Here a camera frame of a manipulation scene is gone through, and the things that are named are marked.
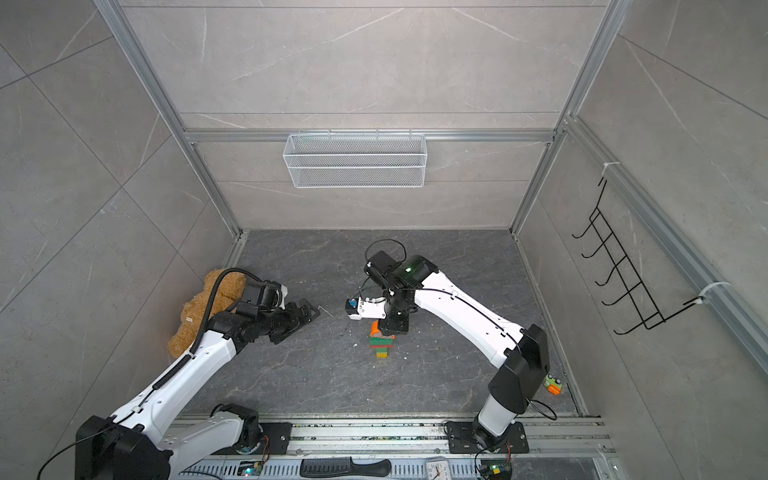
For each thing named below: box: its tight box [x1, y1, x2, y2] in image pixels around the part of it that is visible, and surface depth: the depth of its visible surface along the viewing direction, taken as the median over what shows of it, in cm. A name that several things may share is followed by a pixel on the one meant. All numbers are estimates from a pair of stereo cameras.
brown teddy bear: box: [168, 270, 246, 357], surface depth 88 cm
